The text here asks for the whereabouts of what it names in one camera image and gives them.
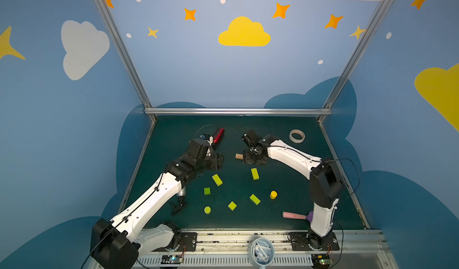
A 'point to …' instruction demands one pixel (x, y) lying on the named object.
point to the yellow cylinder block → (273, 195)
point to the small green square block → (232, 205)
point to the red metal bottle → (218, 134)
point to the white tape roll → (298, 131)
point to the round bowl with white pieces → (262, 251)
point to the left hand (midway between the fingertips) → (220, 157)
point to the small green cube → (207, 190)
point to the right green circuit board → (321, 261)
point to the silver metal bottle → (181, 195)
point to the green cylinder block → (207, 210)
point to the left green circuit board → (171, 259)
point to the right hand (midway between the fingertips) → (251, 159)
